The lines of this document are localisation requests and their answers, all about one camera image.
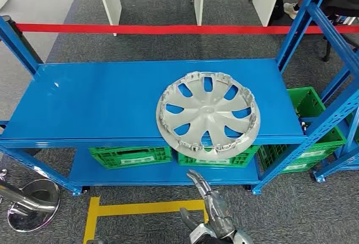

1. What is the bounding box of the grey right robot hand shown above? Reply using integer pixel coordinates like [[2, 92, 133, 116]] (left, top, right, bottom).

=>
[[179, 169, 236, 240]]

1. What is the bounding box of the grey plastic wheel cover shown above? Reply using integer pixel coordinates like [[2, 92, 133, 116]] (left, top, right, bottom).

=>
[[155, 70, 261, 162]]

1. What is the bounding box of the red barrier belt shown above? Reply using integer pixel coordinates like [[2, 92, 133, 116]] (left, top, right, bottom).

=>
[[15, 23, 359, 36]]

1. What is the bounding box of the black office chair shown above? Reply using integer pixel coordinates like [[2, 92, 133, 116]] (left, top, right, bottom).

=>
[[321, 4, 359, 63]]

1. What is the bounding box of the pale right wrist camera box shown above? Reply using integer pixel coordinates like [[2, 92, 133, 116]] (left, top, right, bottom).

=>
[[189, 223, 214, 244]]

